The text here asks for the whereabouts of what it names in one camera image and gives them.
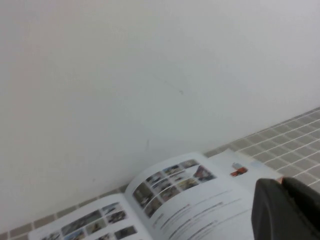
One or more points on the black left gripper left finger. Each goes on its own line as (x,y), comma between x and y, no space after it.
(270,215)

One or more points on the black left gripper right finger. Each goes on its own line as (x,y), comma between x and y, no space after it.
(305,205)

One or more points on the product catalogue book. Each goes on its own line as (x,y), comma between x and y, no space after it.
(190,207)

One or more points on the brochure with orange truck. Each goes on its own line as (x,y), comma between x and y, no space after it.
(265,172)

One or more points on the grey white-grid tablecloth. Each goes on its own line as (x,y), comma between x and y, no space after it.
(287,147)

